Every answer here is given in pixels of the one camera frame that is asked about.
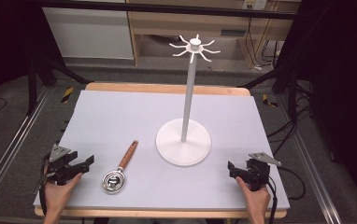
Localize yellow black floor tape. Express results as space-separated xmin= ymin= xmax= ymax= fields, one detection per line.
xmin=262 ymin=92 xmax=279 ymax=108
xmin=61 ymin=86 xmax=75 ymax=104

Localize person's right hand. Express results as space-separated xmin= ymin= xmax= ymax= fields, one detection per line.
xmin=235 ymin=175 xmax=272 ymax=217

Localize cables under desk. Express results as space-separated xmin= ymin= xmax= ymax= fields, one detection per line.
xmin=245 ymin=17 xmax=282 ymax=71

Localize light grey table mat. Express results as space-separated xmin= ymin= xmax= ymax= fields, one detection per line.
xmin=33 ymin=90 xmax=291 ymax=210

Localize black metal frame bar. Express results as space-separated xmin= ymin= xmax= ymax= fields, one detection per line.
xmin=38 ymin=0 xmax=296 ymax=21

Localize black metal stand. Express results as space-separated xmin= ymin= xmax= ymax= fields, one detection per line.
xmin=26 ymin=55 xmax=91 ymax=117
xmin=236 ymin=62 xmax=313 ymax=123

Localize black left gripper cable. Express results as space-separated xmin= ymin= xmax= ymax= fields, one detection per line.
xmin=37 ymin=152 xmax=51 ymax=217

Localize person's left hand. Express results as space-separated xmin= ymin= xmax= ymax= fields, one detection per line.
xmin=43 ymin=172 xmax=84 ymax=217

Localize metal strainer spoon wooden handle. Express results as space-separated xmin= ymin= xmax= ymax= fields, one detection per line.
xmin=101 ymin=139 xmax=139 ymax=195

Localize white cabinet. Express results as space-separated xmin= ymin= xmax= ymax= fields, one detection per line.
xmin=42 ymin=7 xmax=135 ymax=61

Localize wooden desk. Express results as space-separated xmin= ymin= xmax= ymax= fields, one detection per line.
xmin=125 ymin=0 xmax=303 ymax=69

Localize black floor cables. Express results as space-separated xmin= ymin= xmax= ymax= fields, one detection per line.
xmin=265 ymin=105 xmax=315 ymax=157

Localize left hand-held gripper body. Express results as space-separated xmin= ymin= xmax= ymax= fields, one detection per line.
xmin=46 ymin=145 xmax=83 ymax=187

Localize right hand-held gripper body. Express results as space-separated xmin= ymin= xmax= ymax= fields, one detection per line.
xmin=244 ymin=151 xmax=282 ymax=192

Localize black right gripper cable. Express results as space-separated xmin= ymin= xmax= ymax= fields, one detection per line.
xmin=265 ymin=166 xmax=307 ymax=224

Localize white hook rack stand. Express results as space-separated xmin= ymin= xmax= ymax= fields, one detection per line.
xmin=155 ymin=34 xmax=221 ymax=168

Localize white power strip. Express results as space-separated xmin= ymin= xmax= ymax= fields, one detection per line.
xmin=242 ymin=0 xmax=268 ymax=10

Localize wooden table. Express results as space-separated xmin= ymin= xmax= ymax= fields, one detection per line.
xmin=34 ymin=81 xmax=289 ymax=219

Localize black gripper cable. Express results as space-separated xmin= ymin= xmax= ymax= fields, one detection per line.
xmin=37 ymin=152 xmax=51 ymax=217
xmin=265 ymin=166 xmax=307 ymax=224

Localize black curtain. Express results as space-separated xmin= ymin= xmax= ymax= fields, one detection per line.
xmin=278 ymin=0 xmax=357 ymax=217
xmin=0 ymin=0 xmax=63 ymax=110

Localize aluminium floor rail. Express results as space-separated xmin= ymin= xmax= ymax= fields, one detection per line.
xmin=275 ymin=92 xmax=343 ymax=224
xmin=0 ymin=86 xmax=52 ymax=217

